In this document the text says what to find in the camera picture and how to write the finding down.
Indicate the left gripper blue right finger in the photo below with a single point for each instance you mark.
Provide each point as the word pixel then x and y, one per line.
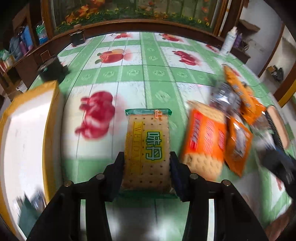
pixel 181 181

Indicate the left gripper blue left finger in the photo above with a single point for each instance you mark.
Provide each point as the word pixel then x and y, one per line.
pixel 113 176

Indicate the green yellow cracker pack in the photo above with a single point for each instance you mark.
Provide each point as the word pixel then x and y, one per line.
pixel 147 152

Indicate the orange round-logo snack bag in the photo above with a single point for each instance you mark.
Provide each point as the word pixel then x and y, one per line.
pixel 238 144

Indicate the dark green snack packet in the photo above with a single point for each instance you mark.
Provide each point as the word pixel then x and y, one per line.
pixel 30 211

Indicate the open black glasses case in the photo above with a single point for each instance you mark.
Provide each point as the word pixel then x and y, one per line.
pixel 280 135

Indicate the large orange cracker pack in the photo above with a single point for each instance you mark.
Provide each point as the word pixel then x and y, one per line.
pixel 250 109

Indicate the clear grey snack packet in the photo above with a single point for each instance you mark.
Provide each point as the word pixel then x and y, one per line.
pixel 225 99

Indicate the yellow storage box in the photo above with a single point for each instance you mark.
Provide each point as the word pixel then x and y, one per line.
pixel 30 149

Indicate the black holder near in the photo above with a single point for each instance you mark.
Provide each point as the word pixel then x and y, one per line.
pixel 53 69

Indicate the black holder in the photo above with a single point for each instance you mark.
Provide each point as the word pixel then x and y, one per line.
pixel 77 37
pixel 53 69

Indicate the purple bottles on shelf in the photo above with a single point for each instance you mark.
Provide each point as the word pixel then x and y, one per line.
pixel 238 40

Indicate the white spray bottle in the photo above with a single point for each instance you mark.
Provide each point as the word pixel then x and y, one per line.
pixel 229 42

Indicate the black holder far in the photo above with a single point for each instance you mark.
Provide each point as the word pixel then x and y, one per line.
pixel 77 37

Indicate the blue bottles on shelf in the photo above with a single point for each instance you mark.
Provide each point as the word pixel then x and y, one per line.
pixel 21 42

